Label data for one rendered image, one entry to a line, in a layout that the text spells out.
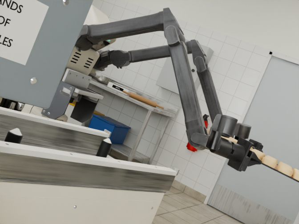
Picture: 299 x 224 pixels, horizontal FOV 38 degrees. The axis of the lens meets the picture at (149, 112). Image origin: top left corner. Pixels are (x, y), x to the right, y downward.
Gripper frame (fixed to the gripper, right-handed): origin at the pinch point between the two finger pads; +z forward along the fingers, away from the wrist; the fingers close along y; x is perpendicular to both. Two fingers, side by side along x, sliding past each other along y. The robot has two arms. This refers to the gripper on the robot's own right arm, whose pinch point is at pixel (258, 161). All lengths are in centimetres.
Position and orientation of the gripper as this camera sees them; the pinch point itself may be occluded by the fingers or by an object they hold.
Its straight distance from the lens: 151.2
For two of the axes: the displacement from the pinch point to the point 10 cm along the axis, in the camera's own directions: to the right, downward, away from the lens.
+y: 4.0, -9.1, -0.5
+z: 8.2, 3.4, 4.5
